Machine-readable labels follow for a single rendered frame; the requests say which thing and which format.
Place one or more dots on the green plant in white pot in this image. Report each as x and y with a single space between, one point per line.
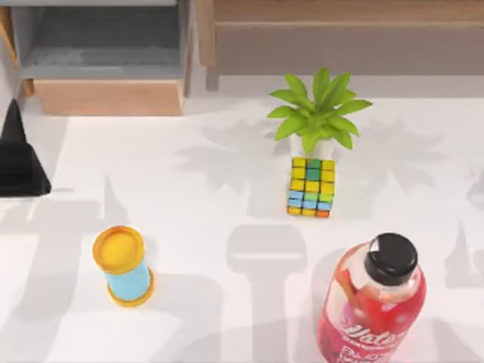
317 113

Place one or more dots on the wooden cupboard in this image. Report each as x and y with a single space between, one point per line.
340 38

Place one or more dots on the blue and yellow can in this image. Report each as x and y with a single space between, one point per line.
124 266

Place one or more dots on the colourful puzzle cube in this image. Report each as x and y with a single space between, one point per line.
311 187

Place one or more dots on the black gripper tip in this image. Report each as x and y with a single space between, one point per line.
19 166

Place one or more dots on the red bottle with black cap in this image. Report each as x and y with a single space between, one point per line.
372 302

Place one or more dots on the pale wooden drawer front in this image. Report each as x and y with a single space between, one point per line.
107 96

